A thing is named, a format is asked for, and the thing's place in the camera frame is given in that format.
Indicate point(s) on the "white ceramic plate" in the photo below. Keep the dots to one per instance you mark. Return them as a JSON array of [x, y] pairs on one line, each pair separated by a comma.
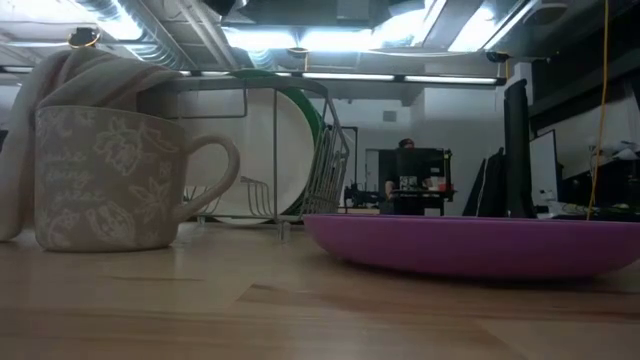
[[295, 160]]

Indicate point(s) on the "light green plate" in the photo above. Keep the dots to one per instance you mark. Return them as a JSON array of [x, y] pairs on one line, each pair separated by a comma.
[[314, 117]]

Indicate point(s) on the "black background robot arm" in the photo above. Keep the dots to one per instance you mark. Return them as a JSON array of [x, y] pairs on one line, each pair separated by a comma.
[[360, 196]]

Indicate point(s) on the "person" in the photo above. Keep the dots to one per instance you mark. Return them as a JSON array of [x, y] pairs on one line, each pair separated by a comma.
[[406, 144]]

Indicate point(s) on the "long ceiling light strip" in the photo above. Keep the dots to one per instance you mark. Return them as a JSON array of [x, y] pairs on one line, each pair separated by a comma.
[[450, 79]]

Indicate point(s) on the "purple plastic plate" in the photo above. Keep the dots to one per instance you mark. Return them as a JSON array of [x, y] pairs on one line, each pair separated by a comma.
[[475, 245]]

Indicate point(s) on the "black leaning panels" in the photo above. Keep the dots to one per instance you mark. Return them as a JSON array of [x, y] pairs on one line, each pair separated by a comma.
[[492, 185]]

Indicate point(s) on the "black computer monitor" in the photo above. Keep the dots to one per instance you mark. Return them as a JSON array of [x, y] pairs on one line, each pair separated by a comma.
[[517, 150]]

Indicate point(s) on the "grey floral print mug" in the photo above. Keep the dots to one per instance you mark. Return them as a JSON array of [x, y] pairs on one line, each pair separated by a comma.
[[100, 190]]

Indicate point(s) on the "white striped dish towel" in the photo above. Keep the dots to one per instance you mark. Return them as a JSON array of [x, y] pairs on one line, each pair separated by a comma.
[[75, 75]]

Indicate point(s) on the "black yellow ceiling fixture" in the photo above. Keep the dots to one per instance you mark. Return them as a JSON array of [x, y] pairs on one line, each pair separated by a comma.
[[82, 39]]

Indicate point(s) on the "black office desk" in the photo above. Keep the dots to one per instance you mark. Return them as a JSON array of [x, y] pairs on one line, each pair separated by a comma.
[[615, 211]]

